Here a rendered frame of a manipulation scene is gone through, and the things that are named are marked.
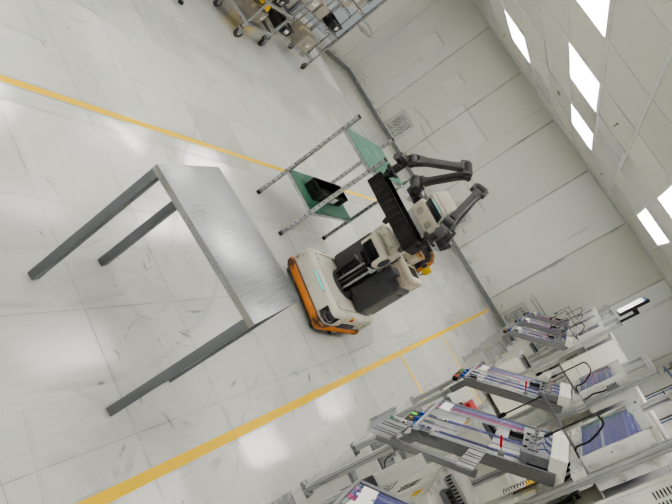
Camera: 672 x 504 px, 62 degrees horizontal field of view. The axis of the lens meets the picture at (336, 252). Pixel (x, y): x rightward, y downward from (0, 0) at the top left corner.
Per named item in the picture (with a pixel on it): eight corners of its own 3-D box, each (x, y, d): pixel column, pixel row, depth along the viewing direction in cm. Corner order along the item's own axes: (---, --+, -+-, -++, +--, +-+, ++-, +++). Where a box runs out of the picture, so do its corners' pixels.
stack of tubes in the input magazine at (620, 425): (581, 457, 259) (637, 433, 251) (581, 427, 306) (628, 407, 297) (597, 482, 257) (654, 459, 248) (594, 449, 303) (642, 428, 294)
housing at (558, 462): (544, 485, 264) (550, 456, 263) (549, 453, 309) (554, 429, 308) (562, 491, 261) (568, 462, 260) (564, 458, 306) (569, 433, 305)
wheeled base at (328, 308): (325, 273, 495) (347, 259, 487) (353, 337, 469) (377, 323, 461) (283, 259, 438) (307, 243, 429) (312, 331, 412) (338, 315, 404)
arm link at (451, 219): (487, 195, 371) (474, 185, 374) (490, 190, 366) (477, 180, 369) (451, 232, 351) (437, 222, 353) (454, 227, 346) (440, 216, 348)
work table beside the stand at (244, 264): (102, 258, 275) (218, 166, 249) (174, 380, 271) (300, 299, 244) (26, 272, 233) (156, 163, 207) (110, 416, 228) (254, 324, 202)
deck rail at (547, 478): (409, 439, 289) (411, 428, 288) (410, 438, 291) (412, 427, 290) (553, 488, 261) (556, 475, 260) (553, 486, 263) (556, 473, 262)
